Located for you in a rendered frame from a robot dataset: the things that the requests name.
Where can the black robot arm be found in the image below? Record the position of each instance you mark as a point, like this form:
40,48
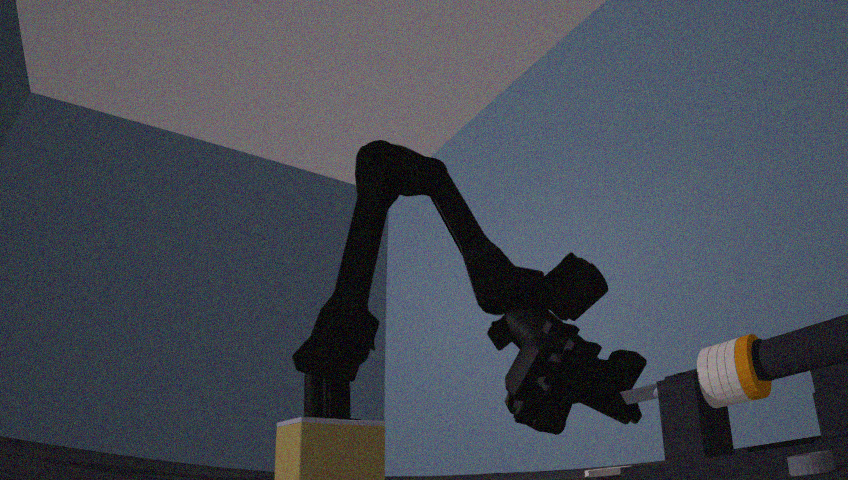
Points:
344,331

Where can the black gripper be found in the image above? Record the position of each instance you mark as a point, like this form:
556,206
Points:
570,364

